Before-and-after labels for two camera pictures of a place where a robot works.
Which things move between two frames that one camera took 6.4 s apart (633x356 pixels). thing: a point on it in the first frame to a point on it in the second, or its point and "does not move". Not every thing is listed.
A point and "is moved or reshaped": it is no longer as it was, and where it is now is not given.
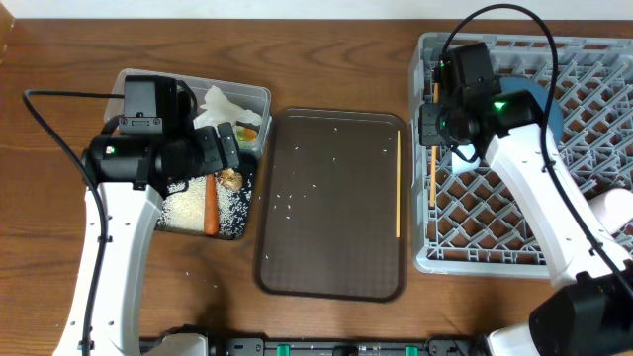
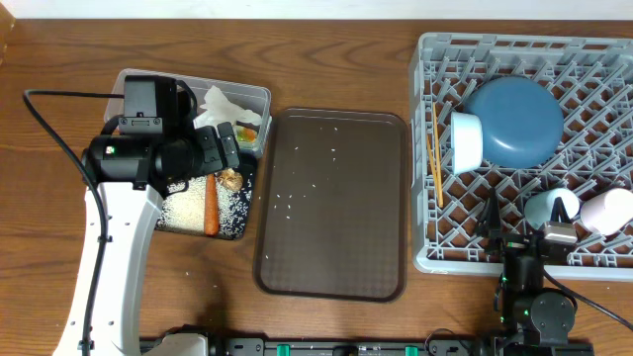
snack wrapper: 246,134 does not move
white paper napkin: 220,110 does not move
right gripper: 429,114 to 490,225
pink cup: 613,208 does not move
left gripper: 216,156 does not move
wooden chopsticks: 436,99 is moved or reshaped
